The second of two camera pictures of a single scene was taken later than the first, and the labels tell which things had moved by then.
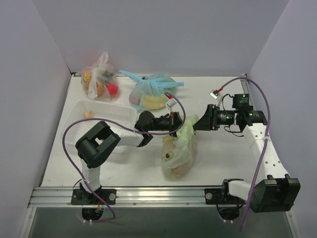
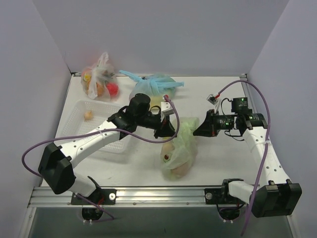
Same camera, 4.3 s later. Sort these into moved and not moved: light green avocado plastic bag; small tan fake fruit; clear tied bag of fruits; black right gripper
Moved: black right gripper
Not moved: light green avocado plastic bag; clear tied bag of fruits; small tan fake fruit
